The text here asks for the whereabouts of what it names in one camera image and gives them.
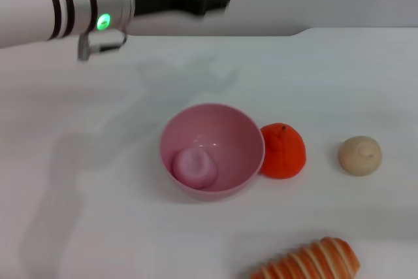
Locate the pink plastic bowl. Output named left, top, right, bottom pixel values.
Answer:
left=159, top=103, right=266, bottom=203

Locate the pink toy peach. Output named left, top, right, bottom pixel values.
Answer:
left=171, top=147, right=219, bottom=190

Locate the red orange toy fruit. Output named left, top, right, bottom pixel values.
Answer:
left=258, top=122, right=308, bottom=180

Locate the beige toy bun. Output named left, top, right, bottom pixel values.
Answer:
left=337, top=135, right=383, bottom=177

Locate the orange striped toy bread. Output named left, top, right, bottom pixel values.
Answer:
left=248, top=237, right=361, bottom=279

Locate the left gripper cable with plug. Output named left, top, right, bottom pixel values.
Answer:
left=76, top=30, right=129, bottom=62

